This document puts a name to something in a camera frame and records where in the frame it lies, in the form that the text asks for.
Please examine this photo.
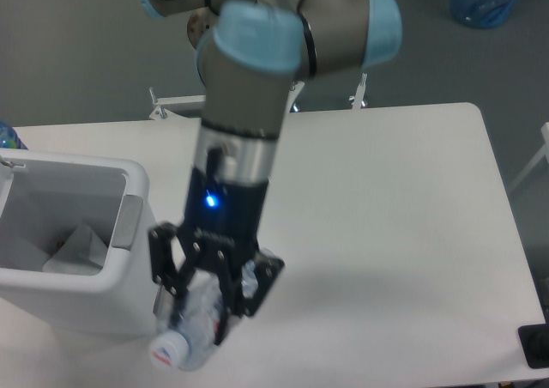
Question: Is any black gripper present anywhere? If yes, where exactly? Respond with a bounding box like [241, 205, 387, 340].
[148, 147, 285, 345]

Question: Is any clear plastic water bottle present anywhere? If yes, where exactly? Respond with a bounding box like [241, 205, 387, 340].
[148, 246, 275, 372]

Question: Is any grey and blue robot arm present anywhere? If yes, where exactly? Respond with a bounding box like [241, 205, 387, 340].
[140, 0, 402, 346]

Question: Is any white trash can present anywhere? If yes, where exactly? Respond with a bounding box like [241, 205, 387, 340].
[0, 149, 172, 342]

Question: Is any blue bottle at left edge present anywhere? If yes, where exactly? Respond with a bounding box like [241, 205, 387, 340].
[0, 120, 27, 149]

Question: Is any black device at table corner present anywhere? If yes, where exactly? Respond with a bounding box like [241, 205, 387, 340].
[518, 324, 548, 369]

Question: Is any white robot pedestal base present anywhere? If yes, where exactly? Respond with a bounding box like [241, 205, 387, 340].
[148, 5, 306, 121]

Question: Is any white levelling foot bracket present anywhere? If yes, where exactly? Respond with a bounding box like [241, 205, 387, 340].
[348, 73, 368, 110]

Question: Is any white frame at right edge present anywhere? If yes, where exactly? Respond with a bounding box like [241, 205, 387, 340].
[508, 123, 548, 196]

